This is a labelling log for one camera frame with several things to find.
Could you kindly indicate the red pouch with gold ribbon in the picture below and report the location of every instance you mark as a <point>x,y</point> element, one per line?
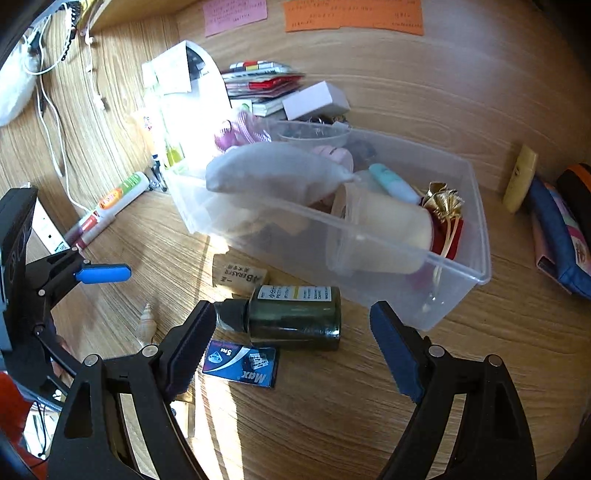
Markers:
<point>445,203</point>

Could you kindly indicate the orange sticky note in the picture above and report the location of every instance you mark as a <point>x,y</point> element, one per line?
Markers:
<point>355,16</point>

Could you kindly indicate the pink sticky note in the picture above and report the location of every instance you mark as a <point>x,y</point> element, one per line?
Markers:
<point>235,16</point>

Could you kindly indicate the white plastic bag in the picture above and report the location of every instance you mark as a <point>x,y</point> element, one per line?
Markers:
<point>16,83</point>

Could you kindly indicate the cream tape roll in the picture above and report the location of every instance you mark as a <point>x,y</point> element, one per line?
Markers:
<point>388,217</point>

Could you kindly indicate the small seashell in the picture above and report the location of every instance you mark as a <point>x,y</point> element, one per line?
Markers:
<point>147,323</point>

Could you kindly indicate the blank white paper sheet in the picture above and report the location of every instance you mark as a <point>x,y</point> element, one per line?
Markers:
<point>207,108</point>

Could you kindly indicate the blue pencil case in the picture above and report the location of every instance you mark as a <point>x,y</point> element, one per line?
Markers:
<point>554,230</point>

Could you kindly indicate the pink and red tube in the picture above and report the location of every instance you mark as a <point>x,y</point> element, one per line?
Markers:
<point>99,233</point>

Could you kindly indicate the dark green ink bottle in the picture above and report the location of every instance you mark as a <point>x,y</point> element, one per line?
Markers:
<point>291,318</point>

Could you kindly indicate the cream eraser with sleeve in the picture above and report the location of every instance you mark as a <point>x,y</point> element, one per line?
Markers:
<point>238,274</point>

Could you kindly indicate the pink round device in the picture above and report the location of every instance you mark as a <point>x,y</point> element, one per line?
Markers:
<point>330,154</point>

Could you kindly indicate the black and orange round case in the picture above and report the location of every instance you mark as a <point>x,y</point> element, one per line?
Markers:
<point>577,184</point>

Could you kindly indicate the wooden desktop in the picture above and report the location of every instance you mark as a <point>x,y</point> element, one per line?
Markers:
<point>323,415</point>

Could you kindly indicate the pale teal small bottle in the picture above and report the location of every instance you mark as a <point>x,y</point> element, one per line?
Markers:
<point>392,182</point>

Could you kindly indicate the printed white paper sheet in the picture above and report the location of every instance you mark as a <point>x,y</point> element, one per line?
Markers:
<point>184,69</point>

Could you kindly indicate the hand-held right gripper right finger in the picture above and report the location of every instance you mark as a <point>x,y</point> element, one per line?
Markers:
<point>392,341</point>

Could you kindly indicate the fruit print notepad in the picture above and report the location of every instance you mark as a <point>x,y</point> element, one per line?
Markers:
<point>265,107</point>

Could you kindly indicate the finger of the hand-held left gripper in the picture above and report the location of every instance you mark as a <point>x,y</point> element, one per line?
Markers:
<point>104,274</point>
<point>55,348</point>

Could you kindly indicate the clear plastic bin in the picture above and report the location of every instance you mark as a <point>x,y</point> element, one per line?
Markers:
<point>466,194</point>

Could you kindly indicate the wooden shelf board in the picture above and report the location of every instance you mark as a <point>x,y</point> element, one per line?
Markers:
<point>138,9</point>

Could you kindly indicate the stack of small packets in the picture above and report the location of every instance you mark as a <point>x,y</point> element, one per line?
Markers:
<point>263,83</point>

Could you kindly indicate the pink mesh item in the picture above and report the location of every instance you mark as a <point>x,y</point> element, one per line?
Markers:
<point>249,127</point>

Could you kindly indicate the white small box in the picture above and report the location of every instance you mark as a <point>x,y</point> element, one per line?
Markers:
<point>314,99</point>

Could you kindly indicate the green and orange tube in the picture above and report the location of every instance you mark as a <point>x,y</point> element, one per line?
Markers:
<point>120,194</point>

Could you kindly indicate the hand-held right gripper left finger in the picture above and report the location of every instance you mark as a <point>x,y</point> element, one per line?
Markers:
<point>194,332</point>

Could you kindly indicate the white printed card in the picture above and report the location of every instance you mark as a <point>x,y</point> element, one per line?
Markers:
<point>48,228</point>

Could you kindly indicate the yellow spray bottle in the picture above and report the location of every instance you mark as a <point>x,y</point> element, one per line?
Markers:
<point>174,154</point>

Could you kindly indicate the blue blade packet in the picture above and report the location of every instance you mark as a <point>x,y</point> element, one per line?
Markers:
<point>240,362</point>

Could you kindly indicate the person's red clothing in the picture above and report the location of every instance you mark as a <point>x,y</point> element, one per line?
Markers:
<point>11,401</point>

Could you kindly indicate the translucent white bowl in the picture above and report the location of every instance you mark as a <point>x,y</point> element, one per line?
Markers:
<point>318,134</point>

